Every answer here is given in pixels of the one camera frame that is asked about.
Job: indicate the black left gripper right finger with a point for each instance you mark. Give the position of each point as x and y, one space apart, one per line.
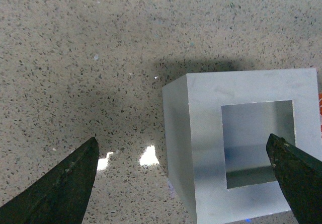
299 177

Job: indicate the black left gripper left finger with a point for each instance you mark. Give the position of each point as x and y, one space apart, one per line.
61 195

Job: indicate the gray block with square hole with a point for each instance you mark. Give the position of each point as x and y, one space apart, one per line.
217 125

